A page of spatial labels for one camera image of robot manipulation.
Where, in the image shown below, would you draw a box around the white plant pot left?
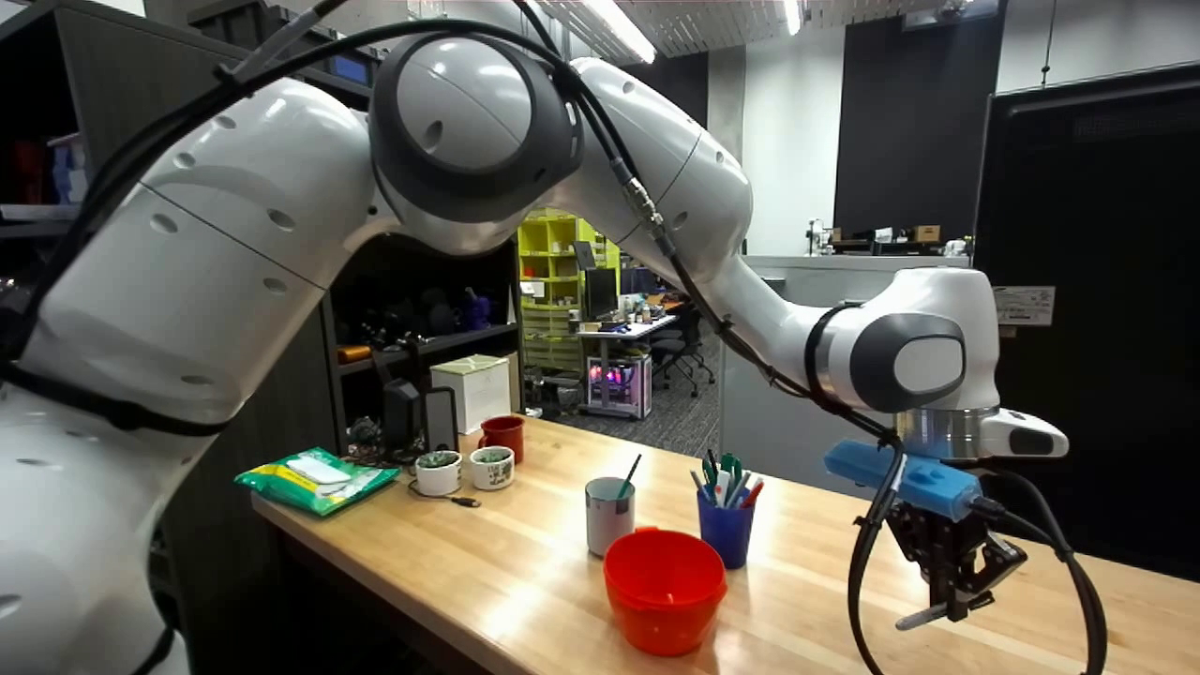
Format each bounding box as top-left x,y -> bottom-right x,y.
412,451 -> 462,498

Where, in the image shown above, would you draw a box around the white box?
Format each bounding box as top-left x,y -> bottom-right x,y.
433,351 -> 513,432

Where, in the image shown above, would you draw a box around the blue pen cup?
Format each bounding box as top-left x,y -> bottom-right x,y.
698,495 -> 754,570

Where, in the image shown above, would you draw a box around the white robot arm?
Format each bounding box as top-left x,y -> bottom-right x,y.
0,18 -> 1070,675

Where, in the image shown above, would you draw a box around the white plant pot right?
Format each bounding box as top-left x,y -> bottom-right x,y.
468,445 -> 513,491

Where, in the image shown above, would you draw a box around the markers in blue cup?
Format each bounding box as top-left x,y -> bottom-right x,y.
689,452 -> 764,511

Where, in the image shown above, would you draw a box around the grey white cup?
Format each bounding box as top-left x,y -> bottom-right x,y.
584,477 -> 633,560

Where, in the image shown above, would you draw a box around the red mug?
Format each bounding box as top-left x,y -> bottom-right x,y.
479,415 -> 524,463

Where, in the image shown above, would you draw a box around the black storage shelf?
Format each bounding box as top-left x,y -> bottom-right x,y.
0,22 -> 513,470

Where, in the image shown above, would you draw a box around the green marker in grey cup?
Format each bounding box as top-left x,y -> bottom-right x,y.
615,452 -> 643,511

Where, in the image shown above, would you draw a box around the red plastic bowl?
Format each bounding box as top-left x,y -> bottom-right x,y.
604,530 -> 727,655

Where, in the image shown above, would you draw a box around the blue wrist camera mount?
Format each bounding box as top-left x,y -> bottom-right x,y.
827,441 -> 984,520

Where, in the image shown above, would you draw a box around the yellow shelf rack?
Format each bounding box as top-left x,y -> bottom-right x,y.
518,211 -> 618,370

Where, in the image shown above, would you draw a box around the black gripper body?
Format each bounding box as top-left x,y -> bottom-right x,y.
888,506 -> 1027,587

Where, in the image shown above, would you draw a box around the white plant pot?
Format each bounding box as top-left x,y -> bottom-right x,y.
412,451 -> 462,498
468,445 -> 513,491

